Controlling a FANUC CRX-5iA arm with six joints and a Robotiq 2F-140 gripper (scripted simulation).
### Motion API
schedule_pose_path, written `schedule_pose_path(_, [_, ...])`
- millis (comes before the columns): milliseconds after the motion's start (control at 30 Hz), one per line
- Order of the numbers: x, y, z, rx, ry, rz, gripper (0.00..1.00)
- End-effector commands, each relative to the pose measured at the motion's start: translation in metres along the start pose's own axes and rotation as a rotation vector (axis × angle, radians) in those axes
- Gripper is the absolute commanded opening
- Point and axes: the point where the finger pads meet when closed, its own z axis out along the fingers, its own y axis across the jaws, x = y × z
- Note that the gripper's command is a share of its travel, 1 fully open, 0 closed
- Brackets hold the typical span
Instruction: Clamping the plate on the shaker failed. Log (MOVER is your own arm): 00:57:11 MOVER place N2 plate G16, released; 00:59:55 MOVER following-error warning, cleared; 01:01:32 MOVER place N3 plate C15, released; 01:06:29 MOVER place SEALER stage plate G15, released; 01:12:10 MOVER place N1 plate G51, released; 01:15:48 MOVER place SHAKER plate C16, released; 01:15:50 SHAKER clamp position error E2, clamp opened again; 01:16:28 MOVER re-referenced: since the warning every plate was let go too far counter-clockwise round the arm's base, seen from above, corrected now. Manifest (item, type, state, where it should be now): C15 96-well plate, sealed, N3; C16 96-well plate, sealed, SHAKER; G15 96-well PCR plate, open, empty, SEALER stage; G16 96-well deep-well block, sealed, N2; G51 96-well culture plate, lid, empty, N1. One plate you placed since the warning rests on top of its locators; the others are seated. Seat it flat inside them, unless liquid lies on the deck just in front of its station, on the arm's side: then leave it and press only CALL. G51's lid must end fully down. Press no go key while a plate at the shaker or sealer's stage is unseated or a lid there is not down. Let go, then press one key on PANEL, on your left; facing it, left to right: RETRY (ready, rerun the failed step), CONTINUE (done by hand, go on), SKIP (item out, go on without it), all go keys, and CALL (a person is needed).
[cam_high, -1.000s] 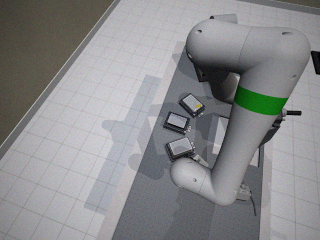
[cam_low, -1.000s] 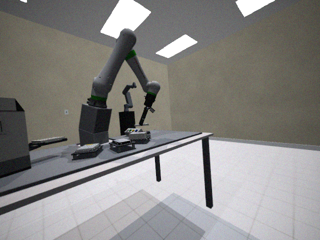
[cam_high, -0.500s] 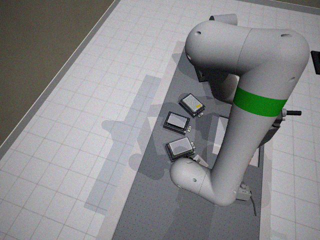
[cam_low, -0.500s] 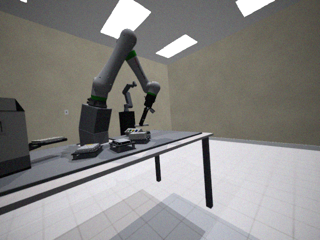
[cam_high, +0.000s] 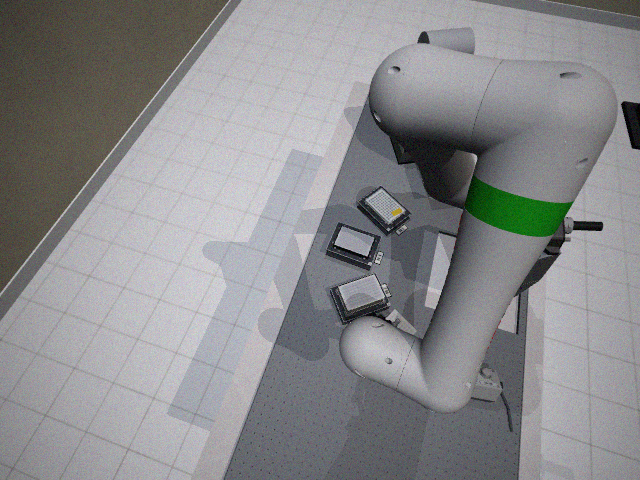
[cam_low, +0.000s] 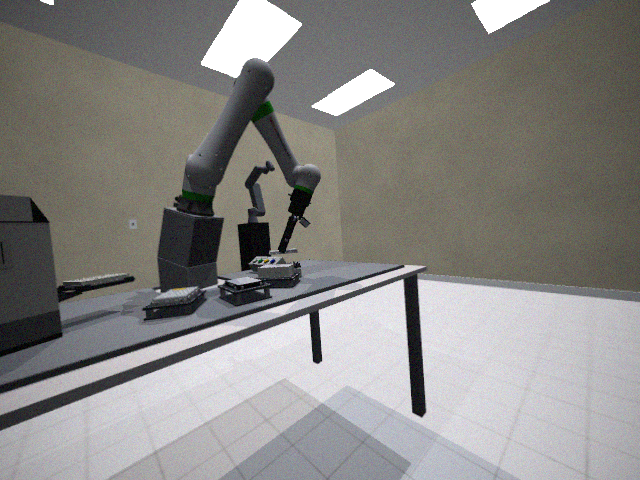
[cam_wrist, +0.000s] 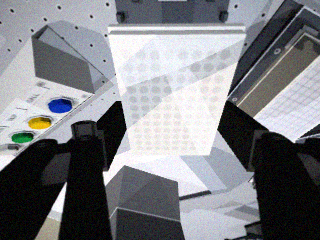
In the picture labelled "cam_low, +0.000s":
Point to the white button panel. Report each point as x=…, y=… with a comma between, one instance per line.
x=258, y=262

